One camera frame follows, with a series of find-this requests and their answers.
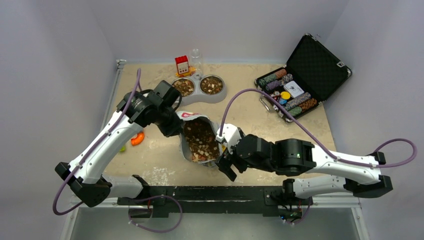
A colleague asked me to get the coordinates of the pet food bag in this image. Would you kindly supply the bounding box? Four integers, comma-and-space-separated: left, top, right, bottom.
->
177, 111, 224, 168

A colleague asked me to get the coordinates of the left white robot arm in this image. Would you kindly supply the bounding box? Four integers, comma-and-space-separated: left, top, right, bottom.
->
55, 80, 183, 207

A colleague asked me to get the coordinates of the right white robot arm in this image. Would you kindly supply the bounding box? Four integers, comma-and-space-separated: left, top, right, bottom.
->
215, 134, 393, 204

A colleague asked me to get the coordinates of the pet food kibble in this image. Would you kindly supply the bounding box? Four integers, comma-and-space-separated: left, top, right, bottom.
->
183, 117, 221, 163

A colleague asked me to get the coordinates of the grey double pet bowl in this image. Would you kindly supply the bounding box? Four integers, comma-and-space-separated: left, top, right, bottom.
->
171, 74, 227, 106

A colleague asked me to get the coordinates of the orange toy arch with blocks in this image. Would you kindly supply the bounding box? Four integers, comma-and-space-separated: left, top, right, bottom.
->
119, 131, 145, 153

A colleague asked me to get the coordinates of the red toy block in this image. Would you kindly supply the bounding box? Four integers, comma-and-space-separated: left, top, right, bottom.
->
174, 55, 192, 78

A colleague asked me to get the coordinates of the clear water bottle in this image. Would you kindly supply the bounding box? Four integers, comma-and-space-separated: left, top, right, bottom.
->
189, 48, 204, 80

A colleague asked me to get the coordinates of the black poker chip case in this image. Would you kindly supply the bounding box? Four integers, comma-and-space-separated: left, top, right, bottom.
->
254, 33, 352, 123

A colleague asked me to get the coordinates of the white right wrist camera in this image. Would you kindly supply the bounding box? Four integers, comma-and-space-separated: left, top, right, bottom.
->
215, 123, 245, 155

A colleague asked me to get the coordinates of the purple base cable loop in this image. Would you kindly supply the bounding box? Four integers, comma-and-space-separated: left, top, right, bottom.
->
128, 194, 184, 234

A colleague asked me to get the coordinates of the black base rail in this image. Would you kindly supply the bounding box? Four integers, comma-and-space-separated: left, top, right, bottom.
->
117, 186, 313, 219

